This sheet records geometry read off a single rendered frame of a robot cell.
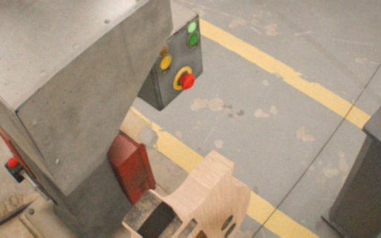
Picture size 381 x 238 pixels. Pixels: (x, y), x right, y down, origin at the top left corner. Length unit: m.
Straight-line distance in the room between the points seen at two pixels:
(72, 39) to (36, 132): 0.08
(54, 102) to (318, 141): 1.85
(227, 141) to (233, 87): 0.32
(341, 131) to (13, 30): 1.93
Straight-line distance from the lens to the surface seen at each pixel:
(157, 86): 0.99
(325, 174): 2.05
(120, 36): 0.37
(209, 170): 0.69
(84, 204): 1.39
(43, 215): 1.72
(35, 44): 0.37
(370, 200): 1.62
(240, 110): 2.19
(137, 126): 0.62
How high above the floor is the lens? 1.76
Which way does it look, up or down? 54 degrees down
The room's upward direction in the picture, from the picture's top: 7 degrees counter-clockwise
